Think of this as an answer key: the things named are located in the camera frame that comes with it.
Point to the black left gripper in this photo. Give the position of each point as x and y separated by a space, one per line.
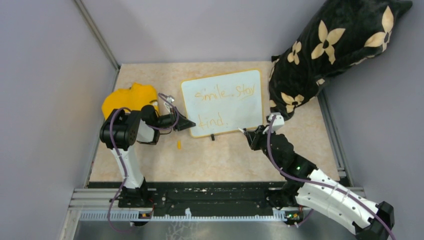
183 122

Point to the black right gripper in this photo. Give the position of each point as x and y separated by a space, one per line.
255 136

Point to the white board yellow frame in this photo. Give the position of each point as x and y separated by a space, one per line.
223 103

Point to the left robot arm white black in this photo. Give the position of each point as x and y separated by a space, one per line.
124 127

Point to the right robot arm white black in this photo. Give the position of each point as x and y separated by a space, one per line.
324 185

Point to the yellow cloth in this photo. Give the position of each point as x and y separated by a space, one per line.
133 98

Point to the black floral pillow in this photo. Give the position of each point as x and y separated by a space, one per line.
342 34

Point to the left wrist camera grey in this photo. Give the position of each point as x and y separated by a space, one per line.
168 101

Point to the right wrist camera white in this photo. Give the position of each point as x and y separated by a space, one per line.
274 122

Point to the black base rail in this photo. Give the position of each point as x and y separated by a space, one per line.
221 202

